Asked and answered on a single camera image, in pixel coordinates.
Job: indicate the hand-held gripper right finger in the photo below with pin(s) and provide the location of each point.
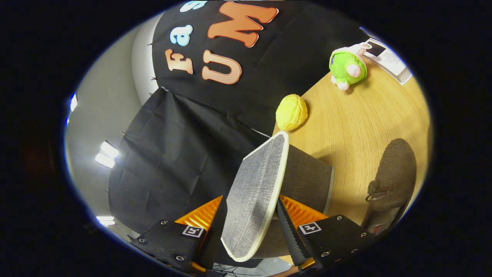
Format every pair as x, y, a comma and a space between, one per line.
292, 234

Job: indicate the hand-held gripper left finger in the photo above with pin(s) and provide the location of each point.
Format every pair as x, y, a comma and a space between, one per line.
215, 234

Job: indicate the brown fuzzy slipper shoe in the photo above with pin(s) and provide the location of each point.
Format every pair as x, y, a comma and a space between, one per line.
396, 169

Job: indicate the black backdrop cloth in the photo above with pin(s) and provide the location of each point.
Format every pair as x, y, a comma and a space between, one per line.
180, 154

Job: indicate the yellow round squishy toy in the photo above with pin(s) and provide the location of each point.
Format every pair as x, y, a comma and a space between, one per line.
291, 112

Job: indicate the large ceiling light panel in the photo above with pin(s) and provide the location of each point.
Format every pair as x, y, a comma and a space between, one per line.
107, 154

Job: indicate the green and pink plush toy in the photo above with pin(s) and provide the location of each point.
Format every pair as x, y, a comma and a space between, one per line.
346, 65

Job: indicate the narrow ceiling light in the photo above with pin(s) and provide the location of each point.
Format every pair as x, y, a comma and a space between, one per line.
73, 102

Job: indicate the white book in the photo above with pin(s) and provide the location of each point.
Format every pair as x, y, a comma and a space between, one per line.
388, 57

